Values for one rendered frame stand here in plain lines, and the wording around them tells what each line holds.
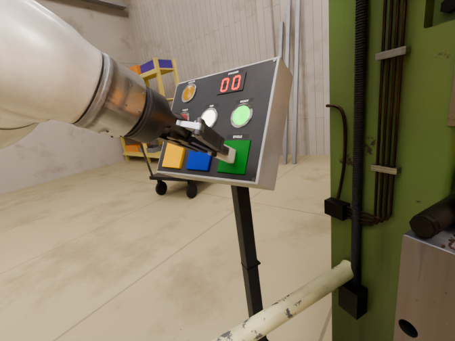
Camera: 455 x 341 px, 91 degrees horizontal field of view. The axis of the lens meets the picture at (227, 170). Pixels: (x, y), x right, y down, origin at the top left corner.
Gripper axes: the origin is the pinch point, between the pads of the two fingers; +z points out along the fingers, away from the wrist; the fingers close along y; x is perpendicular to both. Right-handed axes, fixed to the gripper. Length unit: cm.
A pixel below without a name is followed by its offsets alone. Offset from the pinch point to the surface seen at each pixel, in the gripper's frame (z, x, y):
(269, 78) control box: 3.8, 17.6, 5.4
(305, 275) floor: 124, -46, -17
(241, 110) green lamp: 3.4, 10.6, 0.0
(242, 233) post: 26.3, -18.2, -8.6
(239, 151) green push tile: 3.5, 1.3, 1.5
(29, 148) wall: 79, 22, -624
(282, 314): 21.5, -32.7, 9.3
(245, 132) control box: 3.8, 5.6, 1.9
